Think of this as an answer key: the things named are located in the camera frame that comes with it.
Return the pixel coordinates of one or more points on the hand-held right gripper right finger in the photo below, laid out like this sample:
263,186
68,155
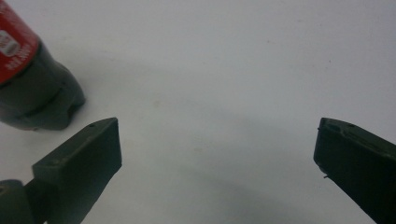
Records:
358,168

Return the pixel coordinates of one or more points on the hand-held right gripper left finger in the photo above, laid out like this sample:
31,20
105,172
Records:
81,161

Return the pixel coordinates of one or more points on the cola bottle with red label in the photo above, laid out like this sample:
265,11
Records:
34,90

